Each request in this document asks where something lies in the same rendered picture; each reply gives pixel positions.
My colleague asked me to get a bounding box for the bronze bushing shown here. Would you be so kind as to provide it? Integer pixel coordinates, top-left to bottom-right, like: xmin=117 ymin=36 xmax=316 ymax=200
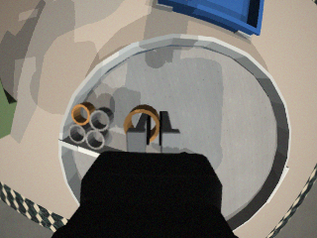
xmin=71 ymin=102 xmax=95 ymax=125
xmin=124 ymin=104 xmax=159 ymax=142

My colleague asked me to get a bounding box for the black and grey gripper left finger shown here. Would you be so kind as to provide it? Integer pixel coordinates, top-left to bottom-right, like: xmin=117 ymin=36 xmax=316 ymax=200
xmin=127 ymin=113 xmax=151 ymax=153

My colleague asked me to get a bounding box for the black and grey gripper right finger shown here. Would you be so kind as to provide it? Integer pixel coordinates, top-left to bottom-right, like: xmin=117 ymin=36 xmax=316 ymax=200
xmin=158 ymin=111 xmax=180 ymax=154

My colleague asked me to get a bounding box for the blue plastic crate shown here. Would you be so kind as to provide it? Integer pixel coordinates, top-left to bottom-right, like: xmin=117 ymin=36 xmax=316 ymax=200
xmin=156 ymin=0 xmax=264 ymax=39

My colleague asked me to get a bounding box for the grey metal ring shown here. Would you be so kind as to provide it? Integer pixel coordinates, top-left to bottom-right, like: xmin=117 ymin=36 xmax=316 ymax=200
xmin=89 ymin=107 xmax=114 ymax=132
xmin=68 ymin=123 xmax=91 ymax=144
xmin=85 ymin=128 xmax=109 ymax=150

